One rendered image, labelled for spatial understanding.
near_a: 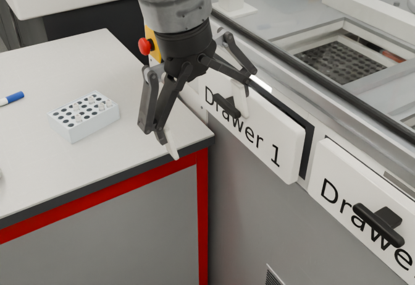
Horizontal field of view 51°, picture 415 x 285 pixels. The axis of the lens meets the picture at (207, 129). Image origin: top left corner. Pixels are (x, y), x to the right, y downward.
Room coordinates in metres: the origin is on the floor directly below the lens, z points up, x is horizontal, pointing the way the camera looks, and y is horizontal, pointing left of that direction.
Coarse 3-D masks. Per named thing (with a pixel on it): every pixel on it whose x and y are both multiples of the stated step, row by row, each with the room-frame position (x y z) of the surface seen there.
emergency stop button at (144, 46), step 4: (140, 40) 0.89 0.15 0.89; (144, 40) 0.89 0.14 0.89; (140, 44) 0.89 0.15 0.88; (144, 44) 0.88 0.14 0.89; (148, 44) 0.89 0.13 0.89; (140, 48) 0.89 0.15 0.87; (144, 48) 0.88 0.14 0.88; (148, 48) 0.88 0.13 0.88; (144, 52) 0.88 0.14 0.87; (148, 52) 0.88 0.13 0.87
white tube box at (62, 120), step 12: (84, 96) 0.81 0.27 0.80; (96, 96) 0.81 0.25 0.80; (60, 108) 0.77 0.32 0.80; (72, 108) 0.77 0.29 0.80; (84, 108) 0.77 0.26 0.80; (96, 108) 0.77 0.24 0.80; (108, 108) 0.77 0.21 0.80; (48, 120) 0.74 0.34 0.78; (60, 120) 0.72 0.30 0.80; (72, 120) 0.72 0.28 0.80; (84, 120) 0.72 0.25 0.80; (96, 120) 0.74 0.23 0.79; (108, 120) 0.76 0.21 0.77; (60, 132) 0.72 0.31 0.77; (72, 132) 0.69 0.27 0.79; (84, 132) 0.71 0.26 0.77
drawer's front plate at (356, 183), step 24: (336, 144) 0.49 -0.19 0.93; (312, 168) 0.49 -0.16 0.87; (336, 168) 0.46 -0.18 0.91; (360, 168) 0.43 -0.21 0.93; (312, 192) 0.49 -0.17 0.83; (360, 192) 0.42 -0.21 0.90; (384, 192) 0.39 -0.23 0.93; (336, 216) 0.44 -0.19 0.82; (408, 216) 0.36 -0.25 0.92; (360, 240) 0.40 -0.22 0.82; (384, 240) 0.37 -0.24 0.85; (408, 240) 0.35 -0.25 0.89; (408, 264) 0.34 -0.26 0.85
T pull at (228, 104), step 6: (216, 96) 0.63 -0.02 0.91; (222, 96) 0.64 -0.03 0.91; (216, 102) 0.63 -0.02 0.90; (222, 102) 0.62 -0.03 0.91; (228, 102) 0.62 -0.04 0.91; (222, 108) 0.62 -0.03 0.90; (228, 108) 0.60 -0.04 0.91; (234, 108) 0.60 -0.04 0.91; (234, 114) 0.59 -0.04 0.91; (240, 114) 0.59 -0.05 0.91
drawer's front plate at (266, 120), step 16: (208, 80) 0.72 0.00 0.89; (224, 80) 0.68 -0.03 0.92; (208, 96) 0.72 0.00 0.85; (224, 96) 0.67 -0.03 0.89; (256, 96) 0.61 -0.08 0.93; (256, 112) 0.59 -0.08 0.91; (272, 112) 0.57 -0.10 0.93; (256, 128) 0.59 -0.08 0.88; (272, 128) 0.56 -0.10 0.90; (288, 128) 0.53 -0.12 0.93; (288, 144) 0.52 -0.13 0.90; (288, 160) 0.52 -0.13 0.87; (288, 176) 0.51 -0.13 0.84
